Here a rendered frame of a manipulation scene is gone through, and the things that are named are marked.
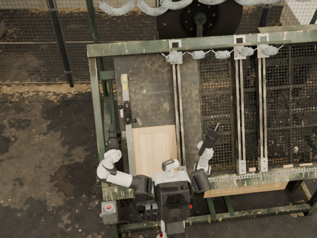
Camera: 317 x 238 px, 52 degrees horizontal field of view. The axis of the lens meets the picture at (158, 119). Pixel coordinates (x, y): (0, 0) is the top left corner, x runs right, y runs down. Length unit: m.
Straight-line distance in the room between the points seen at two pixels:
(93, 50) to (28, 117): 2.55
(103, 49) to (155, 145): 0.91
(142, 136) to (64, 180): 1.61
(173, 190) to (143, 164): 0.67
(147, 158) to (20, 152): 2.20
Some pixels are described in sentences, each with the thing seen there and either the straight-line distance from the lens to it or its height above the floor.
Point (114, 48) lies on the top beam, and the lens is 2.63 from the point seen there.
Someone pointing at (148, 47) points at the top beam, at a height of 1.85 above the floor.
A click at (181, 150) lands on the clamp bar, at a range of 2.81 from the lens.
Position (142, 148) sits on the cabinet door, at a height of 1.13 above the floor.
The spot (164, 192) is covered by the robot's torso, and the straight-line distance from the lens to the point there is 2.20.
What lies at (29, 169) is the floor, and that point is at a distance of 4.35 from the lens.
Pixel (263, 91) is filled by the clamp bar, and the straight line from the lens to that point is 2.90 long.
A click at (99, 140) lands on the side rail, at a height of 1.24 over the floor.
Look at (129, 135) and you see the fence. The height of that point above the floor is 1.25.
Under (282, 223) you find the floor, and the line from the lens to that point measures 3.91.
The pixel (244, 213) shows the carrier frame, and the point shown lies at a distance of 3.64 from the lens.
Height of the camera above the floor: 3.29
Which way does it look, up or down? 45 degrees down
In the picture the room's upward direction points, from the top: straight up
